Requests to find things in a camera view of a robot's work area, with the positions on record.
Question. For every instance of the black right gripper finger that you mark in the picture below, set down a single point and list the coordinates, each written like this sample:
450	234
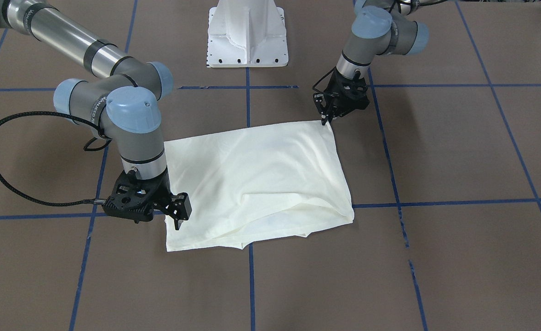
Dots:
177	222

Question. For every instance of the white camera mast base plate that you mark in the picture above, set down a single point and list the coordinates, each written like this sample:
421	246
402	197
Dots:
247	33

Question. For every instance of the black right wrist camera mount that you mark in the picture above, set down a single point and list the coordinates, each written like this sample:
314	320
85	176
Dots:
136	199

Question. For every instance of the cream long-sleeve cat shirt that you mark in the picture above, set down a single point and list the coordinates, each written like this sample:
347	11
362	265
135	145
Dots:
257	184

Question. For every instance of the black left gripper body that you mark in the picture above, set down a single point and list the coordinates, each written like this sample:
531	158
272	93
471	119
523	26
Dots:
333	90

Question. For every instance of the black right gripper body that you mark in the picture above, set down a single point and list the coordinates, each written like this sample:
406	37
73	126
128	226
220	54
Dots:
162	191

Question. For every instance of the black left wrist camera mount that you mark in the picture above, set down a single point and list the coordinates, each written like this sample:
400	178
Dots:
356	88

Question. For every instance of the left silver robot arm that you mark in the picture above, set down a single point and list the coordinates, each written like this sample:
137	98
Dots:
380	27

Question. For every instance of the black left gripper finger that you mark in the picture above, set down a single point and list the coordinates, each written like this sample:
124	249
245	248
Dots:
326	118

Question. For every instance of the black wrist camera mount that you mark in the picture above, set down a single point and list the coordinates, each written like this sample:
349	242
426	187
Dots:
136	199
356	88

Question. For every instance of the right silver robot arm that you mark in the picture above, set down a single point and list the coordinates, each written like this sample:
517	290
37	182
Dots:
121	106

